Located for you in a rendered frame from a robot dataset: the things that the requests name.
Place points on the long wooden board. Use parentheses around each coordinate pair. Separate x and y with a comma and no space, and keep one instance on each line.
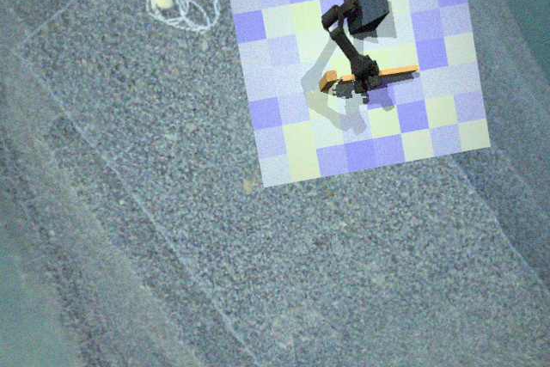
(401,71)

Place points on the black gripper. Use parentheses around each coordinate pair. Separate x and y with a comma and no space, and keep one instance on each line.
(360,87)

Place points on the wooden post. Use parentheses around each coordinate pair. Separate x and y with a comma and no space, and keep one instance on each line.
(328,80)

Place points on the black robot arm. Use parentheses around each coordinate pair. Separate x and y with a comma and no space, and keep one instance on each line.
(362,66)

